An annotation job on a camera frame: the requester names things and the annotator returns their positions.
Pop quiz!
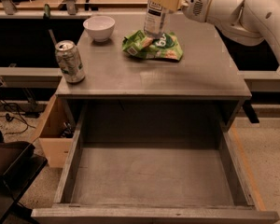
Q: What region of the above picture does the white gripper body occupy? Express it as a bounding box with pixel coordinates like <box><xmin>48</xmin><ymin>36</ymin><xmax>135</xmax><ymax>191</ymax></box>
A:
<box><xmin>182</xmin><ymin>0</ymin><xmax>216</xmax><ymax>23</ymax></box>

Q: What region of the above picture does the clear plastic water bottle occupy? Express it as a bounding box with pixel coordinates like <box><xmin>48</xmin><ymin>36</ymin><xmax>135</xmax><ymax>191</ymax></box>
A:
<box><xmin>144</xmin><ymin>0</ymin><xmax>168</xmax><ymax>39</ymax></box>

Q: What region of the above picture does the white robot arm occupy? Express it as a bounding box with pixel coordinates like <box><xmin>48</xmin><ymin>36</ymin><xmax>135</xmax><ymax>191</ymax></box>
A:
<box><xmin>148</xmin><ymin>0</ymin><xmax>280</xmax><ymax>67</ymax></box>

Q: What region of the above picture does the silver green soda can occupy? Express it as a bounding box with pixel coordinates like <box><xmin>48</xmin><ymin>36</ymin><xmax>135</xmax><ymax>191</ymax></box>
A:
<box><xmin>55</xmin><ymin>40</ymin><xmax>85</xmax><ymax>84</ymax></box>

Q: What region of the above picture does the green chip bag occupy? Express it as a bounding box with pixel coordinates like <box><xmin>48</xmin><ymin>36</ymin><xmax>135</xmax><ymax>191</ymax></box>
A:
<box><xmin>122</xmin><ymin>30</ymin><xmax>183</xmax><ymax>62</ymax></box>

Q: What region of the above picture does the white ceramic bowl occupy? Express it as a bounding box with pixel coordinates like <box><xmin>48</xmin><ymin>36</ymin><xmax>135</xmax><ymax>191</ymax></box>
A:
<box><xmin>83</xmin><ymin>16</ymin><xmax>115</xmax><ymax>42</ymax></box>

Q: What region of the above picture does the grey cabinet with open drawer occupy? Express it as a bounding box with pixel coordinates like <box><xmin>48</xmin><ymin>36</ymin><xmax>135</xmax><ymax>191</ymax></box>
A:
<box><xmin>33</xmin><ymin>11</ymin><xmax>278</xmax><ymax>224</ymax></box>

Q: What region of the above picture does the light wooden box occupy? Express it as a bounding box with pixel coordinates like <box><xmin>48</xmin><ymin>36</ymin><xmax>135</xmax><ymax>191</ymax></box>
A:
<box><xmin>32</xmin><ymin>95</ymin><xmax>73</xmax><ymax>168</ymax></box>

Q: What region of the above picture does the black chair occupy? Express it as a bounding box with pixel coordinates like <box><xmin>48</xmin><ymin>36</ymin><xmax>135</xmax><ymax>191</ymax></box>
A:
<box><xmin>0</xmin><ymin>131</ymin><xmax>48</xmax><ymax>224</ymax></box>

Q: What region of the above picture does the green handled tool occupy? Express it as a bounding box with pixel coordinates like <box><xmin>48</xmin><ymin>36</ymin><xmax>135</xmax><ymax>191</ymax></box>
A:
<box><xmin>43</xmin><ymin>4</ymin><xmax>57</xmax><ymax>45</ymax></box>

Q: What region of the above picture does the black floor cable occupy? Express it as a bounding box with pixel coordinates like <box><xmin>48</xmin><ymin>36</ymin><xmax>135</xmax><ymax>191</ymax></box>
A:
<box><xmin>0</xmin><ymin>83</ymin><xmax>36</xmax><ymax>136</ymax></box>

